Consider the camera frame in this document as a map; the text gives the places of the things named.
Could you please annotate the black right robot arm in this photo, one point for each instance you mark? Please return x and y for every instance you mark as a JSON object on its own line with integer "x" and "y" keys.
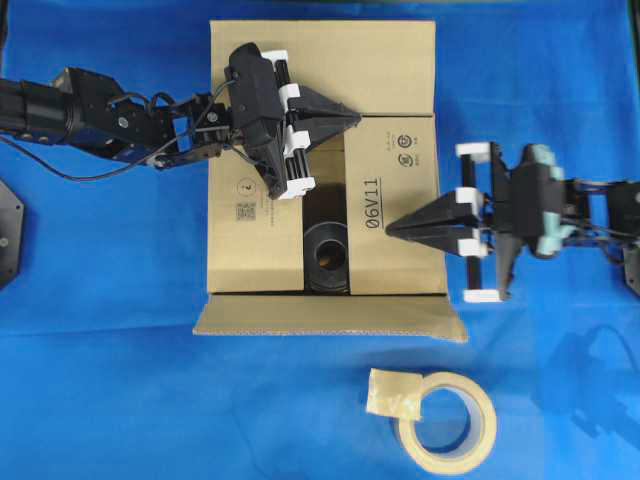
{"x": 605, "y": 216}

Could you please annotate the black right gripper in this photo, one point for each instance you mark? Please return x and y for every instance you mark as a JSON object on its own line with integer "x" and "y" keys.
{"x": 508, "y": 209}

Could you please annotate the beige packing tape roll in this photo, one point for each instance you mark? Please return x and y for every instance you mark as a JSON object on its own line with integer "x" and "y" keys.
{"x": 445, "y": 422}

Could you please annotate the blue table cloth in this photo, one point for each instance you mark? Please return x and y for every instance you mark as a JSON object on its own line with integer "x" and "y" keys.
{"x": 101, "y": 374}

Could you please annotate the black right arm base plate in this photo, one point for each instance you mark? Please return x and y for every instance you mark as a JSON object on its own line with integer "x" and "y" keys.
{"x": 631, "y": 258}

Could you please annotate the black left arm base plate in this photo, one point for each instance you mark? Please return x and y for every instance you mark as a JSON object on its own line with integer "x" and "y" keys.
{"x": 11, "y": 223}

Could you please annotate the brown cardboard box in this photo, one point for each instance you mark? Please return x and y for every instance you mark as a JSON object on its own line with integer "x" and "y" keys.
{"x": 384, "y": 70}

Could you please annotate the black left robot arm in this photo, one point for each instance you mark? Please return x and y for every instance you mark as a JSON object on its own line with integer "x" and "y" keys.
{"x": 92, "y": 113}

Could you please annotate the black cylindrical object in box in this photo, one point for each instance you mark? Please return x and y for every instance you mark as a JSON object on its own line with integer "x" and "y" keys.
{"x": 325, "y": 240}

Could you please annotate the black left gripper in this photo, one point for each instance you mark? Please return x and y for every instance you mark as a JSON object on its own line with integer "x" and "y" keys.
{"x": 264, "y": 107}

